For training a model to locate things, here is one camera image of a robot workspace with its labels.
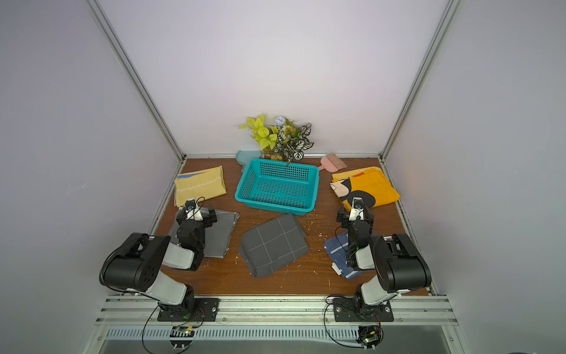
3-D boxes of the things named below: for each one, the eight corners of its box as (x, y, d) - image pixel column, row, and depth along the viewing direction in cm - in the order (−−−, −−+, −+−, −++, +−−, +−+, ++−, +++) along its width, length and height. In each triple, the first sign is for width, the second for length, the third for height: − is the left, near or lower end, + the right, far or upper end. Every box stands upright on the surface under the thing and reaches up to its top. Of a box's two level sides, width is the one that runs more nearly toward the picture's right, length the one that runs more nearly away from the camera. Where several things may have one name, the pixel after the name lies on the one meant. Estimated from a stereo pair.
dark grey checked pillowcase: (249, 283, 81) (248, 281, 79) (234, 237, 92) (232, 235, 90) (313, 250, 88) (313, 248, 86) (292, 212, 100) (291, 209, 98)
